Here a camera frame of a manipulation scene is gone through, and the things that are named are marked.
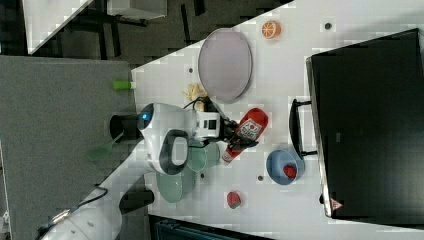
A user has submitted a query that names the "green marker pen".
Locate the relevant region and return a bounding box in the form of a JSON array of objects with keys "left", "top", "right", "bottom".
[{"left": 113, "top": 80, "right": 136, "bottom": 91}]

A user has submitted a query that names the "black toaster oven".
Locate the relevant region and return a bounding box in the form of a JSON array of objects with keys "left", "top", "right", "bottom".
[{"left": 306, "top": 29, "right": 424, "bottom": 229}]

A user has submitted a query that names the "orange slice toy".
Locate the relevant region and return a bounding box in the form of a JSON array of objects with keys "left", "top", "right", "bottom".
[{"left": 261, "top": 21, "right": 282, "bottom": 39}]

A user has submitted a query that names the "peeled toy banana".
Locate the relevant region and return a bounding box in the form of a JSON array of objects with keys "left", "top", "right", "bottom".
[{"left": 183, "top": 83, "right": 207, "bottom": 111}]

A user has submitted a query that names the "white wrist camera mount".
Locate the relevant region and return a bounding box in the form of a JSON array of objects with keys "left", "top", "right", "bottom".
[{"left": 195, "top": 111, "right": 220, "bottom": 138}]

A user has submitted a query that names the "red strawberry on table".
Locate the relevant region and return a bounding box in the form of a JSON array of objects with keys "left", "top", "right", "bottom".
[{"left": 227, "top": 191, "right": 241, "bottom": 209}]

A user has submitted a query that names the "green cup with handle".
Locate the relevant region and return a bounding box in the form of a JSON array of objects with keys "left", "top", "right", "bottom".
[{"left": 187, "top": 143, "right": 221, "bottom": 172}]

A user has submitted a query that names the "round purple plate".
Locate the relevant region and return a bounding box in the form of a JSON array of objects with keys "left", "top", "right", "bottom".
[{"left": 198, "top": 28, "right": 253, "bottom": 103}]

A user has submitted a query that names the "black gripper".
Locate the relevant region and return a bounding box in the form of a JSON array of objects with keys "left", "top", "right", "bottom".
[{"left": 219, "top": 117, "right": 258, "bottom": 149}]

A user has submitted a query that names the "red strawberry in bowl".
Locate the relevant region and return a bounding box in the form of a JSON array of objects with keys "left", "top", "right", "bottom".
[{"left": 283, "top": 165, "right": 297, "bottom": 179}]

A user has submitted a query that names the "green colander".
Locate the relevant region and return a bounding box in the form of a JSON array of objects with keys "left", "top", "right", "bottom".
[{"left": 156, "top": 167, "right": 196, "bottom": 203}]

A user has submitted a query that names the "red ketchup bottle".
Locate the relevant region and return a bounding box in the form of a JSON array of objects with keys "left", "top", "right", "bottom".
[{"left": 222, "top": 108, "right": 269, "bottom": 164}]

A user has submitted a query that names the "blue bowl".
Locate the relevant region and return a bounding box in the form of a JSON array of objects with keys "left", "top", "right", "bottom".
[{"left": 266, "top": 149, "right": 305, "bottom": 185}]

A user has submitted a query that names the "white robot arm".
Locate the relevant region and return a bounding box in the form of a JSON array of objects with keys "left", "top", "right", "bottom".
[{"left": 36, "top": 103, "right": 264, "bottom": 240}]

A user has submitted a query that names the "black cable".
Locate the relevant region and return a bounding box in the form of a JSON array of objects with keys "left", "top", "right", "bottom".
[{"left": 183, "top": 95, "right": 231, "bottom": 122}]

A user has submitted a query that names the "green spatula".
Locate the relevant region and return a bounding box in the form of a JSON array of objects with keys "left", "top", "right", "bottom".
[{"left": 87, "top": 133, "right": 123, "bottom": 161}]

